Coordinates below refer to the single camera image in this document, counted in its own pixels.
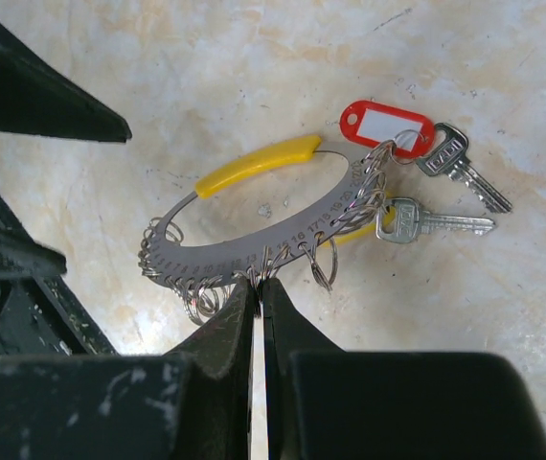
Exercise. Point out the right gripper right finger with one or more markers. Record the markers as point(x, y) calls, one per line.
point(324, 402)

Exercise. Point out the silver key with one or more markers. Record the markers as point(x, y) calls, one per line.
point(449, 158)
point(404, 219)

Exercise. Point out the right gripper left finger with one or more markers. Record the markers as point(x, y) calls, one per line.
point(193, 402)

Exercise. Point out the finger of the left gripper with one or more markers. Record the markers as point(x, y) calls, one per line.
point(35, 99)

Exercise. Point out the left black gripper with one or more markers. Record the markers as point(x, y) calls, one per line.
point(39, 314)

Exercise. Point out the silver key lower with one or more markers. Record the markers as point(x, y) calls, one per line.
point(404, 219)

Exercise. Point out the silver key upper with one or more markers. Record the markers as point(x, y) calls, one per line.
point(449, 158)

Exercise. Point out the red key tag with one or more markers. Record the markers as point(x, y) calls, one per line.
point(369, 123)

